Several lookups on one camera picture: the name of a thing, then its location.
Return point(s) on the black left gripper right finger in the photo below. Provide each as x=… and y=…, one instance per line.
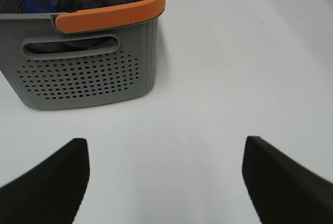
x=282, y=190

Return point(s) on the dark grey towel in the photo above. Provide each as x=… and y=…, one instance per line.
x=32, y=6

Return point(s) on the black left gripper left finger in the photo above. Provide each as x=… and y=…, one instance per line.
x=52, y=191

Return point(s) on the grey basket with orange rim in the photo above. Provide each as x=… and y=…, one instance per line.
x=80, y=78

